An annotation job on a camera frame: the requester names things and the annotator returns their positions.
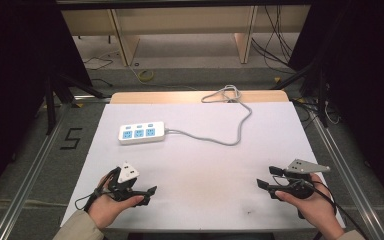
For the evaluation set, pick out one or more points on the person's right hand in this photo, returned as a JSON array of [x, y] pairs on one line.
[[315, 208]]

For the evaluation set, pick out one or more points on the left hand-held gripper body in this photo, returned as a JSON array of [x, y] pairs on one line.
[[126, 175]]

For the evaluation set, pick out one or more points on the white table cover board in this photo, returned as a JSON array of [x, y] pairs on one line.
[[200, 173]]

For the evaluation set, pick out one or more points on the white power strip blue sockets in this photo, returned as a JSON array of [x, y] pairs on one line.
[[141, 133]]

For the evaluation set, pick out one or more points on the black metal stand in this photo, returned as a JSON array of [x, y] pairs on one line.
[[50, 106], [321, 96]]

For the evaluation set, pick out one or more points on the aluminium floor rail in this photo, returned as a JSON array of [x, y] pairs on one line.
[[350, 173], [30, 173]]

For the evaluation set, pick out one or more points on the person's left hand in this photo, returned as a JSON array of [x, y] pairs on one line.
[[108, 210]]

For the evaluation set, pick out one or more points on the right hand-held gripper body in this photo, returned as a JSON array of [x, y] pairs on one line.
[[301, 166]]

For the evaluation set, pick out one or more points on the black curtain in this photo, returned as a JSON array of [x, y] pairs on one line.
[[16, 83], [363, 83]]

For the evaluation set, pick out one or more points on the wooden table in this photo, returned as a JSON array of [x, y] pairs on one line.
[[166, 97]]

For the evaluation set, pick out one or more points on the light wooden desk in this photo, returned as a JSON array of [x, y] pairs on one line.
[[186, 20]]

